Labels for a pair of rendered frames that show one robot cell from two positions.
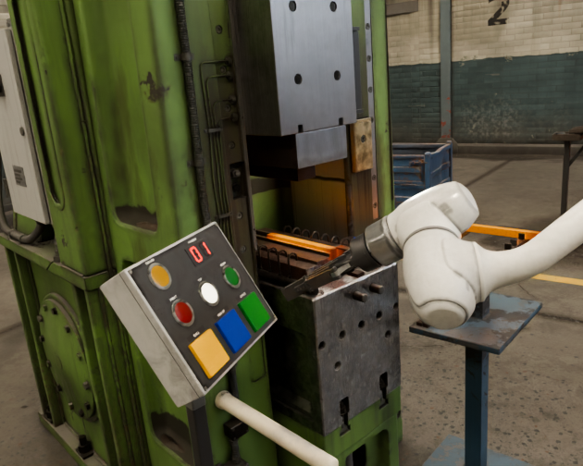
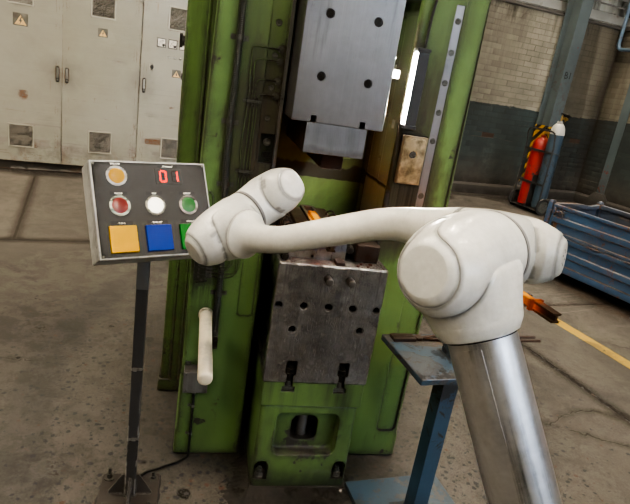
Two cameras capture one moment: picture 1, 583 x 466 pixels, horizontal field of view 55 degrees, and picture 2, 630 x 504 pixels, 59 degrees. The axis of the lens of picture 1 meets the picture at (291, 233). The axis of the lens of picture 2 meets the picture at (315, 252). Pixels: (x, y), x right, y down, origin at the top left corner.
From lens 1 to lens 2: 0.96 m
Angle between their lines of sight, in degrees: 27
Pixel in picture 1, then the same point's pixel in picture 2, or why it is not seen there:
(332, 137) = (348, 136)
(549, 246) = (289, 231)
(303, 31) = (337, 37)
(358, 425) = (304, 393)
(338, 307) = (304, 280)
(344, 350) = (303, 320)
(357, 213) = not seen: hidden behind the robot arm
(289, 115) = (303, 103)
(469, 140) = not seen: outside the picture
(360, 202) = not seen: hidden behind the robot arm
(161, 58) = (219, 34)
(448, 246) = (228, 205)
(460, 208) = (271, 186)
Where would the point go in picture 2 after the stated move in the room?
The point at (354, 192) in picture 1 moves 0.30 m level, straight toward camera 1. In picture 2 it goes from (392, 201) to (345, 209)
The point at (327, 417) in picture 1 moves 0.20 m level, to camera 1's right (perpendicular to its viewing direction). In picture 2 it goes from (269, 366) to (318, 389)
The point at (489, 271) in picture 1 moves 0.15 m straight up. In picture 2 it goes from (238, 231) to (246, 157)
